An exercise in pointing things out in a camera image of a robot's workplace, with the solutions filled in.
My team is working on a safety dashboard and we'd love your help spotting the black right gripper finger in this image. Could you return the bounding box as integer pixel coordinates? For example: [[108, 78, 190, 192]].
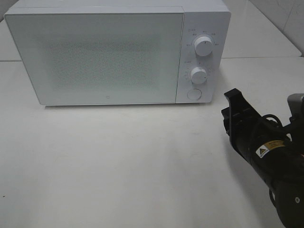
[[224, 88, 252, 114]]

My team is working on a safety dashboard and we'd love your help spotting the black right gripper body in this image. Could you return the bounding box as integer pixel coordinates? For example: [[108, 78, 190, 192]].
[[221, 107, 291, 164]]

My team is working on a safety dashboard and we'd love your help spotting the white microwave door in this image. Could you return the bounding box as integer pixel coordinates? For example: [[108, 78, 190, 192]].
[[6, 13, 183, 105]]

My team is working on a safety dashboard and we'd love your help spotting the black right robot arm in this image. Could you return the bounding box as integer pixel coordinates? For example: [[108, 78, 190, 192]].
[[221, 88, 304, 228]]

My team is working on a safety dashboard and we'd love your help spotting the round white door button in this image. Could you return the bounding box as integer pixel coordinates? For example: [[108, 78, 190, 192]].
[[187, 89, 202, 101]]

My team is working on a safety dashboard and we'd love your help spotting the lower white timer knob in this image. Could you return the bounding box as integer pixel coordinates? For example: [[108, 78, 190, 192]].
[[190, 67, 208, 85]]

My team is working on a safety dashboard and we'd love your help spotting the upper white power knob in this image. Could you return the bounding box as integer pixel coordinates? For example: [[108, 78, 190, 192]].
[[194, 34, 214, 57]]

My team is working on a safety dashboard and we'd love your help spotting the white microwave oven body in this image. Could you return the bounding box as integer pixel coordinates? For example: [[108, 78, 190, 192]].
[[4, 0, 231, 105]]

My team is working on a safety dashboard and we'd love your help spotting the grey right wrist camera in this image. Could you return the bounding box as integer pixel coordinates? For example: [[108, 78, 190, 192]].
[[287, 94, 304, 122]]

